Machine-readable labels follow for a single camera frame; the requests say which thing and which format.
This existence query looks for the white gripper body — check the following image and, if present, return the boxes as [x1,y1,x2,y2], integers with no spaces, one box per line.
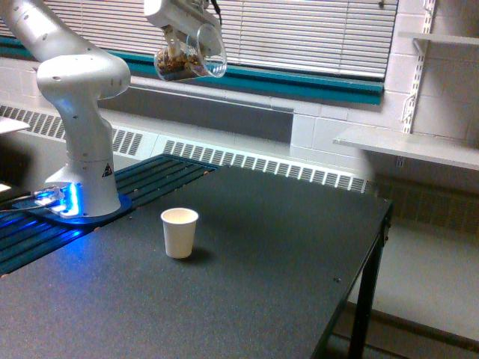
[144,0,221,55]

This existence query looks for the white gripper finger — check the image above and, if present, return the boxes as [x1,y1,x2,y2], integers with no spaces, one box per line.
[164,26,179,56]

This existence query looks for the brown nuts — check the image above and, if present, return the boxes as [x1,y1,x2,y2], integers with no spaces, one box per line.
[154,48,208,81]

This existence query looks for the clear plastic cup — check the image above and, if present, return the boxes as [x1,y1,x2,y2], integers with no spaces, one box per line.
[153,24,228,82]

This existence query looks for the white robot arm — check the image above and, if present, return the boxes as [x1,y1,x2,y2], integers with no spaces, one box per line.
[1,1,227,218]

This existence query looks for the white baseboard radiator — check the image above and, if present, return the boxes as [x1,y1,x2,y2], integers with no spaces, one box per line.
[1,103,376,194]

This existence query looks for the white window blinds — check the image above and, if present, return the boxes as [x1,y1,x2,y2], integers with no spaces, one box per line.
[43,1,398,80]

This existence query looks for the white paper cup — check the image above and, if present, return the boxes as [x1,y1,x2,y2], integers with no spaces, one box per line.
[161,208,199,259]

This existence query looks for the white object left edge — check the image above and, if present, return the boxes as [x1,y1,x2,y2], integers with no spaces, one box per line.
[0,116,30,135]

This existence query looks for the teal window sill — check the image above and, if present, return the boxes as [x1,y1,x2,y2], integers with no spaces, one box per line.
[1,35,384,105]

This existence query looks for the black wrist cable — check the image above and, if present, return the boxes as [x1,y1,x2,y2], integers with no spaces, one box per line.
[209,0,224,23]

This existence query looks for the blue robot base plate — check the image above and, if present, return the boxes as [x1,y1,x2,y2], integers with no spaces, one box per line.
[12,194,132,228]

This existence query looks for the black cable at base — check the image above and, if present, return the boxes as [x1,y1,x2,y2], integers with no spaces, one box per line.
[0,191,42,215]

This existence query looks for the upper white wall shelf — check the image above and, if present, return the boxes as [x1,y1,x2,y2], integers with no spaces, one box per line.
[398,31,479,46]

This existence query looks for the white wall shelf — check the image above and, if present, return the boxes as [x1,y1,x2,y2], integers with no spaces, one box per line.
[398,31,479,46]
[333,127,478,171]

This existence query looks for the white shelf rail bracket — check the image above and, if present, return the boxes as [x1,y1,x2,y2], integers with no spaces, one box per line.
[401,0,436,134]

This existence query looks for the lower white wall shelf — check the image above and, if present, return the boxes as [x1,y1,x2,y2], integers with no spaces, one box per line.
[333,127,478,171]

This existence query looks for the black table frame leg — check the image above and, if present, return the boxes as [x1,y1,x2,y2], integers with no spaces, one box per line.
[310,201,394,359]

